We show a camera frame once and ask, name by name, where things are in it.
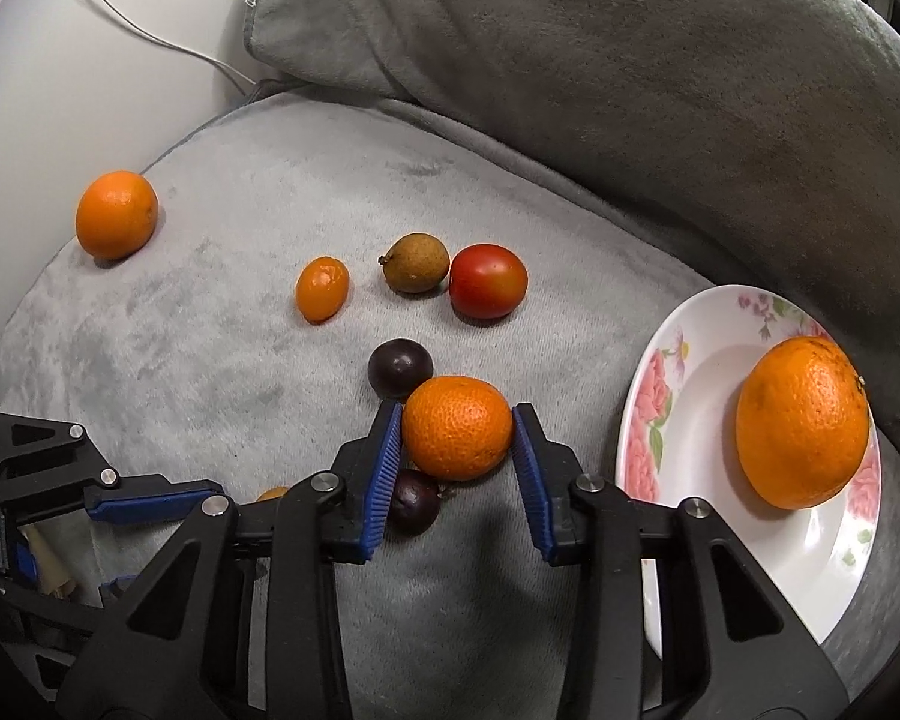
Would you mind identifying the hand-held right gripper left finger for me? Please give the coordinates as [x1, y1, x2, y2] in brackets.
[49, 399, 406, 720]

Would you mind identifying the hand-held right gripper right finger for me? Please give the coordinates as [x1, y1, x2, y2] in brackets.
[511, 403, 848, 720]

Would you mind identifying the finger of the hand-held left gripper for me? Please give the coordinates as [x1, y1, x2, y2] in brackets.
[0, 409, 230, 526]
[0, 574, 140, 638]

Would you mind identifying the dark purple passion fruit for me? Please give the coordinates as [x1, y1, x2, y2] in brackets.
[386, 469, 455, 537]
[367, 339, 434, 398]

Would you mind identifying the small orange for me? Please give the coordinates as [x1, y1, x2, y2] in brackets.
[401, 376, 514, 482]

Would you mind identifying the floral white plate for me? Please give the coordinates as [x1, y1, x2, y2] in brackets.
[615, 285, 882, 661]

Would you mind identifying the brown longan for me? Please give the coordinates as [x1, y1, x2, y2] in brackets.
[378, 232, 451, 294]

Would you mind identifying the grey plush blanket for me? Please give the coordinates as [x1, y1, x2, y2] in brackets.
[0, 79, 900, 720]

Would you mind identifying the red tomato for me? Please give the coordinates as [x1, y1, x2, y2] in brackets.
[448, 244, 530, 320]

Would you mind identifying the large orange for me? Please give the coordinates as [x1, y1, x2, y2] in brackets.
[735, 337, 871, 511]

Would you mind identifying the smooth round orange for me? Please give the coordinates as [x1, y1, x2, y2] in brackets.
[75, 170, 159, 262]

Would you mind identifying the grey pillow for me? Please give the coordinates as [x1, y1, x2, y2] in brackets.
[244, 0, 900, 421]

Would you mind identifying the white cable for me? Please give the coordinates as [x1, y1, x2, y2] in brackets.
[60, 0, 260, 91]

